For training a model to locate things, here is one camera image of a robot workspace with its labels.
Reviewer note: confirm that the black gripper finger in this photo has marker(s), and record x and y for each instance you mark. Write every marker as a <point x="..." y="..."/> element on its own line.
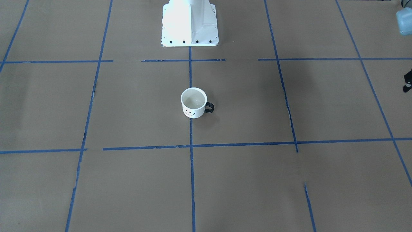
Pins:
<point x="408" y="82"/>

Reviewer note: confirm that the white smiley mug black handle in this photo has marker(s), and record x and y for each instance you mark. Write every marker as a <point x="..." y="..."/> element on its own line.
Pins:
<point x="195" y="103"/>

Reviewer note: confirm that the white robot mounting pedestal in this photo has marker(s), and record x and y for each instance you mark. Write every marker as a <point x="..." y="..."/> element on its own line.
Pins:
<point x="189" y="23"/>

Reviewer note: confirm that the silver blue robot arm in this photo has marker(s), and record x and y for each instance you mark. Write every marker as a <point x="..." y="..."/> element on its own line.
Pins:
<point x="404" y="20"/>

